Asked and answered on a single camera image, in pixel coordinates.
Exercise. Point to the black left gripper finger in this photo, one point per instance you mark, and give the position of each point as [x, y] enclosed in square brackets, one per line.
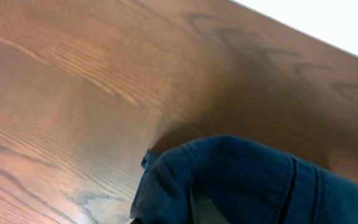
[203, 209]

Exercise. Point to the dark blue denim shorts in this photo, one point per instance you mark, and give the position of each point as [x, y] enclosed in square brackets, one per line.
[247, 181]

